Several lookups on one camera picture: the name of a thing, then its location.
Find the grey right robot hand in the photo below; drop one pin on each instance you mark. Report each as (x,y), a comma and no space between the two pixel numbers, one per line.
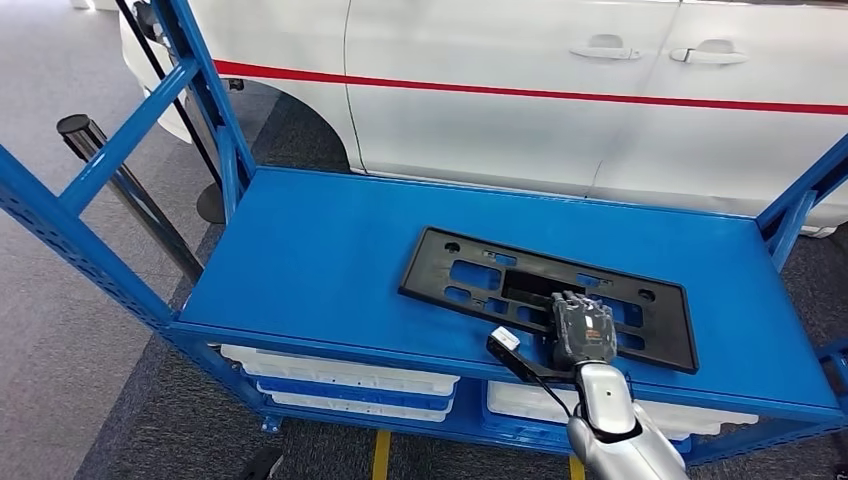
(586,331)

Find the black plastic plate frame part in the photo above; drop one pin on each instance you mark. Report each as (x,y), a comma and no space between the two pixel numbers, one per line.
(430,275)

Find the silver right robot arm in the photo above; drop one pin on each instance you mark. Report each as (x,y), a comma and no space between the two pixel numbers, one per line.
(609,411)

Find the blue metal shelf rack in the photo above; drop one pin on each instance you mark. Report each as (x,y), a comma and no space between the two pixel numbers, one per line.
(318,265)

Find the clear plastic bin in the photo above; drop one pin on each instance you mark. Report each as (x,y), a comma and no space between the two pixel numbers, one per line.
(358,409)
(344,374)
(523,401)

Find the white car with red stripe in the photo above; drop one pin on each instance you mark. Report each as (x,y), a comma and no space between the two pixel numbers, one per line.
(464,132)

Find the black block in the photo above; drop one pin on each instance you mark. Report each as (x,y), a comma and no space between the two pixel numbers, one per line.
(260,465)

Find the thin black pole stand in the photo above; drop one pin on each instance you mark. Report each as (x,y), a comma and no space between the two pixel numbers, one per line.
(172,86)

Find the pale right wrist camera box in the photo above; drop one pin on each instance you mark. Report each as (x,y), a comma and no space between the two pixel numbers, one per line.
(505,338)

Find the chrome stanchion post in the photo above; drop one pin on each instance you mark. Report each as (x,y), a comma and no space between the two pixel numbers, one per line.
(132,192)

